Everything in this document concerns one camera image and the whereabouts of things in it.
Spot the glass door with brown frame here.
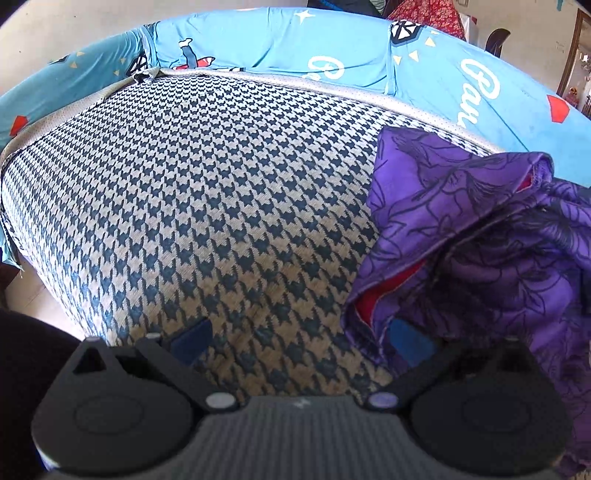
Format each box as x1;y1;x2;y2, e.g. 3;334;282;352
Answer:
556;9;591;116

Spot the blue printed sofa cover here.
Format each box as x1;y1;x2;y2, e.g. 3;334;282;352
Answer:
0;7;591;271

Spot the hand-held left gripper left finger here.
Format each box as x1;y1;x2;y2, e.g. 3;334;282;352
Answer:
69;318;239;413

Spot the purple floral garment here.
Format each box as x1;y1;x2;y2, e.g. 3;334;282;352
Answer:
344;126;591;477

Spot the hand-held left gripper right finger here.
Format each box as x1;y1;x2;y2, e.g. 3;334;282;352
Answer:
367;320;541;413

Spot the dark blue-edged folded bedding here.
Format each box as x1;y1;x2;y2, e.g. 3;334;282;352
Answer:
307;0;389;20

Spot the houndstooth sofa mat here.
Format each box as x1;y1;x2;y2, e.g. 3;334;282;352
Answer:
0;69;504;402

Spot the red floral garment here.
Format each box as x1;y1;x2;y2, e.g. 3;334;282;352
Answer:
388;0;462;40

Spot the dark wooden chair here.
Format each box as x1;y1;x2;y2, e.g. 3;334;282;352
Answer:
482;28;511;58

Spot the table with white tablecloth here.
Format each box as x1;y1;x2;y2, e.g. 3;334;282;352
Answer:
462;14;482;44

